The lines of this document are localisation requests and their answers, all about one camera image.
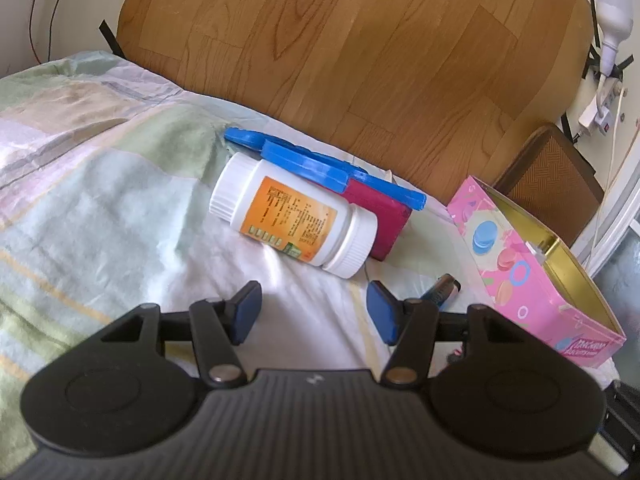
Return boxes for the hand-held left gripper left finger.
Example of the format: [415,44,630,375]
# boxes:
[102,281,263,389]

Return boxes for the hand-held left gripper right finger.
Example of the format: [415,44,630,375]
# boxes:
[366,281,522,389]

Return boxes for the blue battery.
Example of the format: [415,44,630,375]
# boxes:
[422,274,461,306]

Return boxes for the small red box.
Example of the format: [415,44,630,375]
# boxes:
[345,172,413,262]

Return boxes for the white pill bottle orange label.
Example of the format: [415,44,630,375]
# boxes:
[209,152,378,278]

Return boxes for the pink tin box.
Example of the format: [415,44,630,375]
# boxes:
[446,176,627,372]

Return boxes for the white power strip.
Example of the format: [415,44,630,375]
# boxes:
[579,75,628,133]

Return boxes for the black tape strip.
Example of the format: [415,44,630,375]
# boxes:
[98,20,126,58]

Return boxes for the black tape cluster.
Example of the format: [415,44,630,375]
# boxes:
[582,0,633,81]

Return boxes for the white light bulb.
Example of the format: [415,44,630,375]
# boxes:
[595,0,632,78]

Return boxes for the white cable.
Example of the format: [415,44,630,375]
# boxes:
[589,92,626,268]

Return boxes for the wood pattern wall sheet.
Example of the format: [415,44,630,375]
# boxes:
[116,0,593,206]

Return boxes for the red cable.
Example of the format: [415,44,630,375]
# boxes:
[27,0,76,63]

